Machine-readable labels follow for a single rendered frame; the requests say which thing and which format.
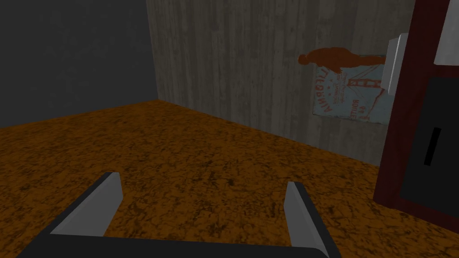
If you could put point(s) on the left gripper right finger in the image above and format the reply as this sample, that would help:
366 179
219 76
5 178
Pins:
304 218

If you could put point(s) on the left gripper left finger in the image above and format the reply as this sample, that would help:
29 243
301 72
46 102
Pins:
91 211

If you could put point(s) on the blue poster with red print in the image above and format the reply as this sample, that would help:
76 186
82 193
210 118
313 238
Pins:
353 91

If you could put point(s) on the dark red cabinet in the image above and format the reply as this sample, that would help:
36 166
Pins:
419 143

